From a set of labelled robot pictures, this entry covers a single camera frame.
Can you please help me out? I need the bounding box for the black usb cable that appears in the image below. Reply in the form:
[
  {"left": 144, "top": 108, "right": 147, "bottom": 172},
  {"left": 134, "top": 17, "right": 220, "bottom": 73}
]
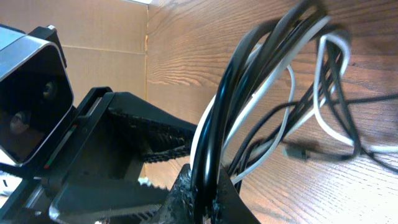
[{"left": 190, "top": 0, "right": 398, "bottom": 218}]

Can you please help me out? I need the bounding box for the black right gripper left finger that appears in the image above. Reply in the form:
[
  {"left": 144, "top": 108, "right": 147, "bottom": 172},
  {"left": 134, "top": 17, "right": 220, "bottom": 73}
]
[{"left": 146, "top": 164, "right": 199, "bottom": 224}]

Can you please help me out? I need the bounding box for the brown cardboard panel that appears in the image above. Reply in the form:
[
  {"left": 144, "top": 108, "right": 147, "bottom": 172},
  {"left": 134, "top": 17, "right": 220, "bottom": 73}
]
[{"left": 1, "top": 0, "right": 147, "bottom": 105}]

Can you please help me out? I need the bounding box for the white usb cable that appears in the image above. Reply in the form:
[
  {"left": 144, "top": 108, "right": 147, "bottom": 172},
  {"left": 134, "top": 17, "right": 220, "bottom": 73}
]
[{"left": 189, "top": 15, "right": 398, "bottom": 185}]

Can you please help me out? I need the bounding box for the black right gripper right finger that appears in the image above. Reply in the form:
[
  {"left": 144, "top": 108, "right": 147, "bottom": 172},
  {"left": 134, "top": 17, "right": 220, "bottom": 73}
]
[{"left": 214, "top": 168, "right": 259, "bottom": 224}]

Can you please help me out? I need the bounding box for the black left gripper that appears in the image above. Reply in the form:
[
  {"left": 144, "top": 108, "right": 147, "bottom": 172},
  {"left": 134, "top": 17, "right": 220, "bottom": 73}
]
[{"left": 1, "top": 88, "right": 197, "bottom": 223}]

